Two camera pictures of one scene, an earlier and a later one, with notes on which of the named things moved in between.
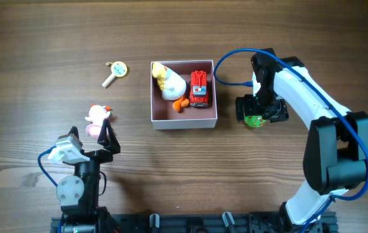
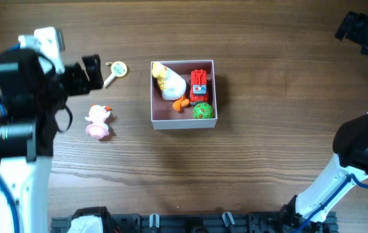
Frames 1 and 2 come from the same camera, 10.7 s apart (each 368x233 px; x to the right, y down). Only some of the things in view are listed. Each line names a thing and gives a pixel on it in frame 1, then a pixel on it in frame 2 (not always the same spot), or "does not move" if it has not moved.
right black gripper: [241, 110] → [349, 26]
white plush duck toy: [173, 87] does not move
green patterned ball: [254, 120] → [203, 110]
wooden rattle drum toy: [118, 69] does not move
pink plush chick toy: [97, 114] does not move
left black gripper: [95, 154] → [82, 77]
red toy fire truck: [199, 93] does not move
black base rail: [203, 222] does not move
